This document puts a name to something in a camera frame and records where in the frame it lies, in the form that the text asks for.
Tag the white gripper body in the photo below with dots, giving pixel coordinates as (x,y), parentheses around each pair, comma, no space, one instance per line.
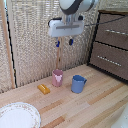
(65,29)

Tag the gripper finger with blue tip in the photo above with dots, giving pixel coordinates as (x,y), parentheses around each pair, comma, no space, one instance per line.
(58,43)
(71,41)

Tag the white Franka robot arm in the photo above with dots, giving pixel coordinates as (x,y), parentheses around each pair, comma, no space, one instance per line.
(76,4)

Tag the brown fabric drawer front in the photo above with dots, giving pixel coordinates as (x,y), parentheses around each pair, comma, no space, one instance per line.
(113,23)
(110,65)

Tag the thin wooden pole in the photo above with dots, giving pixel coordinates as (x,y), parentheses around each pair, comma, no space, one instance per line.
(58,58)

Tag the woven bamboo screen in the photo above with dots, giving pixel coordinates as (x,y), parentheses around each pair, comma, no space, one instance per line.
(33,43)

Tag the pink cup with print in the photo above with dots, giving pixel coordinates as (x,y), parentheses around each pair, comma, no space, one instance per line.
(57,78)

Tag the blue mug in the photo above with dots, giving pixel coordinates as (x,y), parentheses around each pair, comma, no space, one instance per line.
(78,84)

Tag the yellow rectangular block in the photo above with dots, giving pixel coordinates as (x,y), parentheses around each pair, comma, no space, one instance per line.
(43,89)

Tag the white patterned plate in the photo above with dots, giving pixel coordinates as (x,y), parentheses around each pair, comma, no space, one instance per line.
(17,116)

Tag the pale grey rounded object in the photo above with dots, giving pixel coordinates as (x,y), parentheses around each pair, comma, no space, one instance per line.
(121,119)

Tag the dark drawer cabinet frame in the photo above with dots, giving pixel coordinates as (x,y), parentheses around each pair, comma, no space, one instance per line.
(93,36)

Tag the thick wooden post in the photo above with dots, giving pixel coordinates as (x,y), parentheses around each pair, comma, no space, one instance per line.
(7,46)

